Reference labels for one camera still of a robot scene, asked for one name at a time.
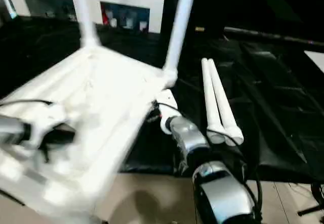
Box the white plastic table top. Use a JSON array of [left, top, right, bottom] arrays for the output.
[[0, 43, 180, 220]]

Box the white plastic table leg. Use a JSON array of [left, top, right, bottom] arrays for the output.
[[201, 57, 226, 144], [161, 0, 200, 76], [72, 0, 102, 50], [207, 58, 245, 146]]

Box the white textured jar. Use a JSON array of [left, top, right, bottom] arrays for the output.
[[124, 15, 135, 29]]

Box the black mat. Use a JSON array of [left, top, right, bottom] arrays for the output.
[[0, 15, 324, 184]]

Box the blue patterned strip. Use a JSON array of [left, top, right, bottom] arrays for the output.
[[0, 0, 18, 20]]

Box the dark metal rod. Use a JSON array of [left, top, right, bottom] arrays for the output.
[[224, 27, 324, 47]]

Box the black backdrop cloth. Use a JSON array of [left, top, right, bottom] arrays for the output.
[[164, 0, 324, 32]]

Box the white flat panel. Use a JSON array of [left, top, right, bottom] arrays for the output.
[[303, 50, 324, 73]]

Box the black stand rod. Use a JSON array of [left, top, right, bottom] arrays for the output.
[[297, 203, 324, 216]]

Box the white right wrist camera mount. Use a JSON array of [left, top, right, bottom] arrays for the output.
[[155, 88, 181, 135]]

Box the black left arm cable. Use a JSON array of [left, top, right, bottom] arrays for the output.
[[0, 98, 53, 107]]

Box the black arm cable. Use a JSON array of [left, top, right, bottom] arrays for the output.
[[153, 101, 264, 224], [0, 98, 53, 107]]

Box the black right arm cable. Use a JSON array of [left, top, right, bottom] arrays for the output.
[[153, 101, 264, 224]]

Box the black floor cable bundle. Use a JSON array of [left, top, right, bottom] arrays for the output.
[[309, 180, 324, 205]]

